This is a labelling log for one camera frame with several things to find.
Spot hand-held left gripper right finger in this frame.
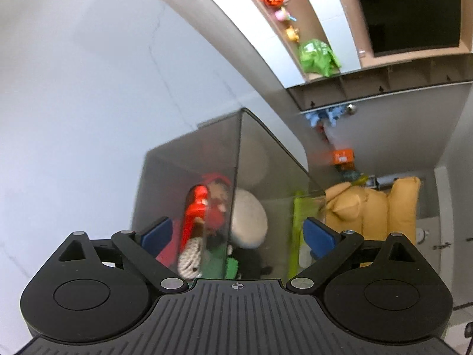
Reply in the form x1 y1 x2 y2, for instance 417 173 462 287
286 217 420 296

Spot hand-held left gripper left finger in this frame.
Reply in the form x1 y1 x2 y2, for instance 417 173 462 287
55 217 189 296

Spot green storage box lid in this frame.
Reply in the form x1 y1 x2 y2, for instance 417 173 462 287
289 191 326 279

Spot clear plastic storage box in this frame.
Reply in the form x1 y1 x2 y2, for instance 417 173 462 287
131 107 328 282

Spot white marble desktop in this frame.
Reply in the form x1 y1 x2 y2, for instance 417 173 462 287
0 0 309 344

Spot red plastic toy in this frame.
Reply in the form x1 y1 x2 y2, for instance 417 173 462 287
180 184 212 253

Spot green toy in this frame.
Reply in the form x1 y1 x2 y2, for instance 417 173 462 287
200 244 241 282

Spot red plush toy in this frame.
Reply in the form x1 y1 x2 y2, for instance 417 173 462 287
201 172 234 238

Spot white round cushion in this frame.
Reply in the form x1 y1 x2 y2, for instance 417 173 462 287
230 188 269 249

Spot orange toy box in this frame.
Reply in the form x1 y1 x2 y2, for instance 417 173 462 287
332 149 356 166

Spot blue toy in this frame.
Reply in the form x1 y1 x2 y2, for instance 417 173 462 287
305 106 346 129

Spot small pink toy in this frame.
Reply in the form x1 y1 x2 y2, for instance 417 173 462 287
275 7 297 23

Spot black television screen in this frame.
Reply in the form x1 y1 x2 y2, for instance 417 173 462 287
348 0 463 58

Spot white coiled rope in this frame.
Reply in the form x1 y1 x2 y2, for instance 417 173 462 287
177 237 206 280

